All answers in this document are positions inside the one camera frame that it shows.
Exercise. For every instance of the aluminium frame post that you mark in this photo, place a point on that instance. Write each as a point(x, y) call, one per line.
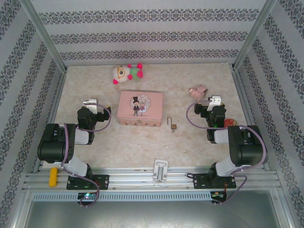
point(45, 38)
point(253, 35)

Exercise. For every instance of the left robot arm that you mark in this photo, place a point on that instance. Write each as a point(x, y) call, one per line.
point(54, 147)

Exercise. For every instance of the grey metal panel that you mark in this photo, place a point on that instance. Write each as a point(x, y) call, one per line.
point(152, 216)

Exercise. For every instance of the aluminium side rail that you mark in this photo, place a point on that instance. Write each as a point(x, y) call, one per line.
point(245, 95)
point(57, 95)

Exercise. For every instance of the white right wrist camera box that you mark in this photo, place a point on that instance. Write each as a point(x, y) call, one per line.
point(214, 101)

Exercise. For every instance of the white plastic bracket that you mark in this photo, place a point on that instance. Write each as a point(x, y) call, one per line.
point(161, 169)

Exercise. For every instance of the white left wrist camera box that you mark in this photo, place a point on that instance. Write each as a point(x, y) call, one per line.
point(90, 103)

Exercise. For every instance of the white plush toy with glasses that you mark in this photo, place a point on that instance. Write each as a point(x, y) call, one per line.
point(121, 73)

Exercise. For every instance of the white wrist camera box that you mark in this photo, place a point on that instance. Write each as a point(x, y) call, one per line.
point(90, 103)
point(214, 101)

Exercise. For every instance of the red round object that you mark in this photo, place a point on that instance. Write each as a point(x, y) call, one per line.
point(230, 122)

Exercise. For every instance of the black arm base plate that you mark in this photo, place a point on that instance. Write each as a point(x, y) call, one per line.
point(200, 181)
point(102, 181)

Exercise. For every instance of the yellow block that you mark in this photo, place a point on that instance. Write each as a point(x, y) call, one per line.
point(53, 177)

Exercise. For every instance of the pink tin box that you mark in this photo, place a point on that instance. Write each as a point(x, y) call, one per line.
point(152, 111)

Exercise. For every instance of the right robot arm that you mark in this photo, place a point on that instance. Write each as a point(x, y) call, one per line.
point(247, 147)

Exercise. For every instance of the brass padlock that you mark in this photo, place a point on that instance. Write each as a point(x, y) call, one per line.
point(174, 126)

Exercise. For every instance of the aluminium mounting rail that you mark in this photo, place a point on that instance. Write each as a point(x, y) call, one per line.
point(133, 177)

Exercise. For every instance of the small circuit board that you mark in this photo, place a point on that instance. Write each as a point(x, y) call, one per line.
point(87, 196)
point(218, 195)

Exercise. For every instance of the small pink toy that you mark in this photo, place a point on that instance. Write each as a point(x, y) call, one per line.
point(197, 93)

